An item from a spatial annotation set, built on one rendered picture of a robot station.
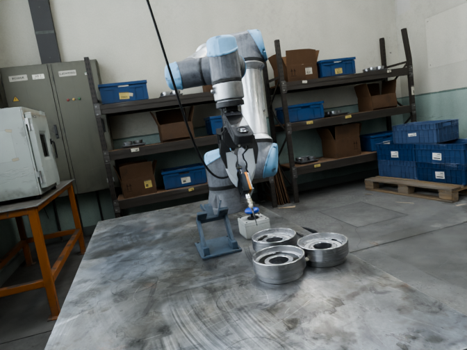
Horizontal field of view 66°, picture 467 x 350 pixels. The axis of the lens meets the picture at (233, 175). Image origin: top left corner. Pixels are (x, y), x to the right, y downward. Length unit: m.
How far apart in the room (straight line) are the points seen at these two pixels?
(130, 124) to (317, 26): 2.90
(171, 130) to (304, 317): 3.72
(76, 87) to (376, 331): 4.26
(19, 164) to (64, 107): 1.78
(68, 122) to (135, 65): 1.07
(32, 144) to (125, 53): 2.30
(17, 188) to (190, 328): 2.39
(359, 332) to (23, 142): 2.58
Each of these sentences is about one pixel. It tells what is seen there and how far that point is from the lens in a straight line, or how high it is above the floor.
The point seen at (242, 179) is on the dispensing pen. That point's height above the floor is 0.97.
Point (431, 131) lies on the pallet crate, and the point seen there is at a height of 0.71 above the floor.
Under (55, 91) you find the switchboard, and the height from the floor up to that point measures 1.74.
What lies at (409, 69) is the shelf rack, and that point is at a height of 1.46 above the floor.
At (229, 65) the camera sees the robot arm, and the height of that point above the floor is 1.25.
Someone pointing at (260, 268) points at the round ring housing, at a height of 0.83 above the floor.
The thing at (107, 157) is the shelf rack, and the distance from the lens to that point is 4.13.
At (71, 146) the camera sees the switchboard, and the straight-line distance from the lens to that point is 4.53.
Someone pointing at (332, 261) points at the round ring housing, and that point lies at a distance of 0.77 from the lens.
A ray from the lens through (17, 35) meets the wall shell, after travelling 5.02.
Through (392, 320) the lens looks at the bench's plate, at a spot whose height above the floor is 0.80.
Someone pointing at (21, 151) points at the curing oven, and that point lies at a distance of 2.87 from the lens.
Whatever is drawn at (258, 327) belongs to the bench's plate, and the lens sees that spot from 0.60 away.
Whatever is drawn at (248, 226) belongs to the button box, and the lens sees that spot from 0.98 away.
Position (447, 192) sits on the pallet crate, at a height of 0.10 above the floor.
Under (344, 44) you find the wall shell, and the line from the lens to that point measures 5.73.
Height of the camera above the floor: 1.11
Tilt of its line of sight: 8 degrees down
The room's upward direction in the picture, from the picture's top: 8 degrees counter-clockwise
